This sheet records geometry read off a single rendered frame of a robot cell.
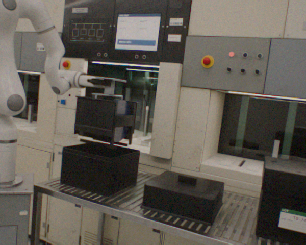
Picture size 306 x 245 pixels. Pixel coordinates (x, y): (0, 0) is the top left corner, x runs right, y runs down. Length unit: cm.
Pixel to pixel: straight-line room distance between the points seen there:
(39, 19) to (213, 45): 87
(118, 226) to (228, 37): 131
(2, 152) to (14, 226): 32
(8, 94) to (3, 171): 34
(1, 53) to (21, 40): 105
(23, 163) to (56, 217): 48
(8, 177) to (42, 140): 86
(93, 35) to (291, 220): 152
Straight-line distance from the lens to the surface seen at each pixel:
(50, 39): 150
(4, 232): 146
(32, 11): 147
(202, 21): 174
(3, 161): 143
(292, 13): 168
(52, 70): 149
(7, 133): 141
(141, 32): 185
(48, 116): 222
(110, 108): 132
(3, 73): 138
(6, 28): 138
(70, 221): 224
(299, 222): 118
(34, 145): 233
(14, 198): 140
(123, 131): 146
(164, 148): 170
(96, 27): 202
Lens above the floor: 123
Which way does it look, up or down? 6 degrees down
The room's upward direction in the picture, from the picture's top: 6 degrees clockwise
